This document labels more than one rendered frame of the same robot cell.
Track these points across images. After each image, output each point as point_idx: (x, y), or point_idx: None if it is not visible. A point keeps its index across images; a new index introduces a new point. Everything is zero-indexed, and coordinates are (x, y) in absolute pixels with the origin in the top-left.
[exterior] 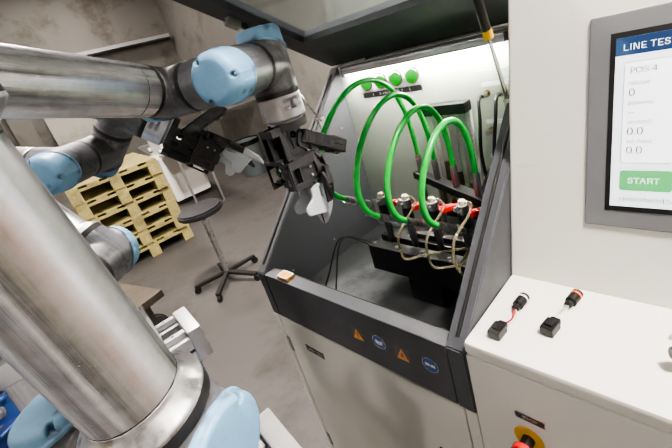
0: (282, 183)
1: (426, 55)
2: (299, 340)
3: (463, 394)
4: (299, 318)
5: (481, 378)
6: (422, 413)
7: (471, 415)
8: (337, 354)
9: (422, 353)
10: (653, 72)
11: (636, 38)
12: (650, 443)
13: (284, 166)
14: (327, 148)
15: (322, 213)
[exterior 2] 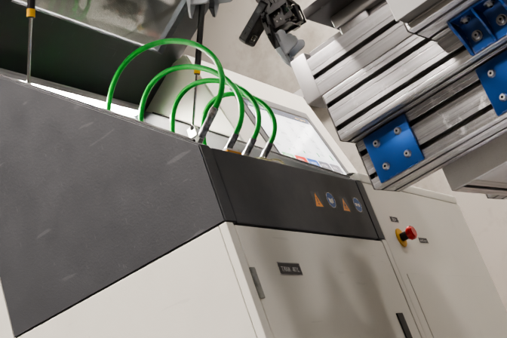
0: (293, 15)
1: (91, 96)
2: (268, 262)
3: (376, 222)
4: (264, 211)
5: (373, 198)
6: (375, 275)
7: (385, 243)
8: (310, 250)
9: (351, 195)
10: (261, 115)
11: (248, 101)
12: (408, 201)
13: (297, 4)
14: (262, 30)
15: (290, 58)
